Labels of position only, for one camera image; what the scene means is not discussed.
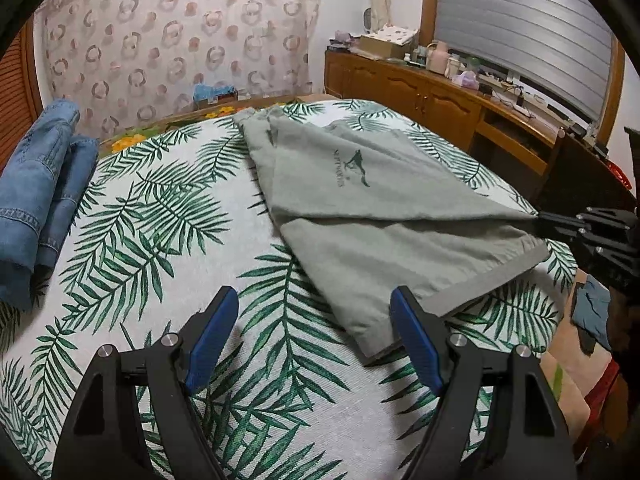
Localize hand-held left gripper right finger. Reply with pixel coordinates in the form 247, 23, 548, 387
390, 287, 576, 480

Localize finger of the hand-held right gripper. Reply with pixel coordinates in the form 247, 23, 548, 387
536, 211, 592, 242

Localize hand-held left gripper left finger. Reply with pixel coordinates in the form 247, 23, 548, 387
52, 287, 240, 480

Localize grey-green pants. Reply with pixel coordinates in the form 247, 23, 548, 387
232, 104, 551, 367

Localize dark blue cloth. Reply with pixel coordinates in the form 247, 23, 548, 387
571, 280, 613, 354

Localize leaf-print bedspread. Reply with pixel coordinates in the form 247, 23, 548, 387
0, 99, 578, 480

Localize white power strip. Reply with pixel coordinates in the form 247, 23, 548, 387
511, 92, 552, 117

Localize purple plastic bag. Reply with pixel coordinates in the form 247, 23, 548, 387
451, 71, 482, 92

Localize wooden sideboard cabinet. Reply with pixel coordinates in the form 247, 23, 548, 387
324, 47, 636, 196

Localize grey window blind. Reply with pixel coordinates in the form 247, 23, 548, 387
432, 0, 617, 122

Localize pink thermos jug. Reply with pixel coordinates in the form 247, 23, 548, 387
426, 42, 452, 74

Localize yellow flower bed sheet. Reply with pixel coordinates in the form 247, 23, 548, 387
97, 95, 301, 157

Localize blue denim jeans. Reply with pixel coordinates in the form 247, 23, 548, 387
0, 99, 100, 311

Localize blue plastic bag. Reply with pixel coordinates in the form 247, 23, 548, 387
192, 82, 237, 107

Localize floral cardboard box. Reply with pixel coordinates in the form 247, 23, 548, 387
359, 25, 421, 59

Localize louvered wooden door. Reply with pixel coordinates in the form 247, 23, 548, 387
0, 25, 45, 171

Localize wooden window frame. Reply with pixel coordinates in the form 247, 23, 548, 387
420, 0, 627, 143

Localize ring-patterned wall curtain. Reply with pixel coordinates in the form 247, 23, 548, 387
34, 0, 322, 132

